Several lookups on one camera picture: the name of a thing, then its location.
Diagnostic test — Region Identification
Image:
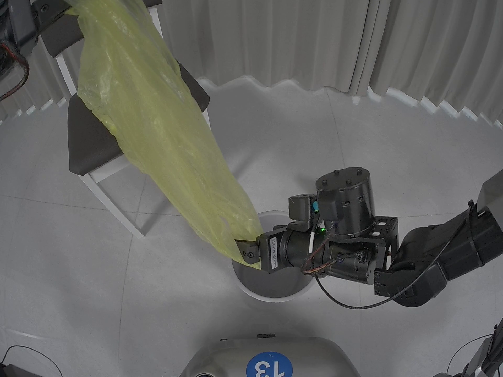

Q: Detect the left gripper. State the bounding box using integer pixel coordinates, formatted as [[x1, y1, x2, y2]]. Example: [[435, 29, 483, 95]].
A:
[[6, 0, 79, 51]]

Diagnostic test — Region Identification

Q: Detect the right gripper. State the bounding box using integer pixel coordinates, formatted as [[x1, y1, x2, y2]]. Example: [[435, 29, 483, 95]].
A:
[[234, 226, 315, 276]]

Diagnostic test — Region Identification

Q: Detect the cream curtain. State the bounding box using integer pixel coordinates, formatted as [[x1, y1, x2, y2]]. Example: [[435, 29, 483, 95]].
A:
[[354, 0, 503, 126], [0, 0, 374, 123]]

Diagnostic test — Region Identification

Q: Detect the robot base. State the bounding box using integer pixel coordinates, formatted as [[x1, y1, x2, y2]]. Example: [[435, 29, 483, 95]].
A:
[[182, 333, 360, 377]]

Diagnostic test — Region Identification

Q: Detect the yellow plastic bag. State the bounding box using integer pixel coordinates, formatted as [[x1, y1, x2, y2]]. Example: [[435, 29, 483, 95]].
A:
[[58, 0, 265, 271]]

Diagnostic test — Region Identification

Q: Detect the grey white chair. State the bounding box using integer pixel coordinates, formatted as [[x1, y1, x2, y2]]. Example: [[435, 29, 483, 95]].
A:
[[41, 0, 211, 239]]

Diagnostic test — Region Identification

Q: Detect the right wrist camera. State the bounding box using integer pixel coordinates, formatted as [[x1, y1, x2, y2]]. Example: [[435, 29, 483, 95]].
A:
[[288, 194, 320, 232]]

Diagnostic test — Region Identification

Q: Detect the white trash bin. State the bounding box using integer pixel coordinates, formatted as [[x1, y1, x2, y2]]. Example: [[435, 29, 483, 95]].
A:
[[232, 210, 315, 302]]

